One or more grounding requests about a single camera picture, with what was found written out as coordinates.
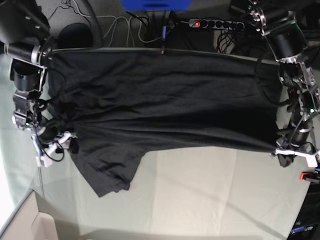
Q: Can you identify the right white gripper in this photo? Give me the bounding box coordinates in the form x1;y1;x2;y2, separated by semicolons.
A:
31;131;79;167

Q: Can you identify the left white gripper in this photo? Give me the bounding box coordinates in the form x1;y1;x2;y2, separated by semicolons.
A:
269;129;320;169

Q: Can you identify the black t-shirt with colourful print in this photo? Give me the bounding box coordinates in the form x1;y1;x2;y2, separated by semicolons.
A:
48;50;282;197

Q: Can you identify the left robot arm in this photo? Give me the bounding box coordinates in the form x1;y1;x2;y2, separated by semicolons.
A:
244;0;320;168

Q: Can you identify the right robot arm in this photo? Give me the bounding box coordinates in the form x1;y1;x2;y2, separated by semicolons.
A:
0;0;77;168

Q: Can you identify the right orange-black table clamp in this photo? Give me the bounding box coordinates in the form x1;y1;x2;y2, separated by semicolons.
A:
299;171;320;184

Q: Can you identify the beige bin at corner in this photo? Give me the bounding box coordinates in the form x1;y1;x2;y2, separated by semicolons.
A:
0;189;59;240

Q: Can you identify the grey-green table cloth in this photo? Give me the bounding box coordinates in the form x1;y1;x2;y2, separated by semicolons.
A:
0;55;309;240

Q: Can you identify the black round stool seat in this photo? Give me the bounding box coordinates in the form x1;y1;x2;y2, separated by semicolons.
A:
56;22;94;49

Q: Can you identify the blue box at top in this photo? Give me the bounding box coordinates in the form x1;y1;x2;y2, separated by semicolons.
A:
121;0;191;11

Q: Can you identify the white cable on floor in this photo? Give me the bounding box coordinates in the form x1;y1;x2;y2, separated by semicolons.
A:
72;0;161;48

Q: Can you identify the black power strip red switch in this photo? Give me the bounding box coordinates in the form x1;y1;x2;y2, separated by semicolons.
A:
188;18;245;32

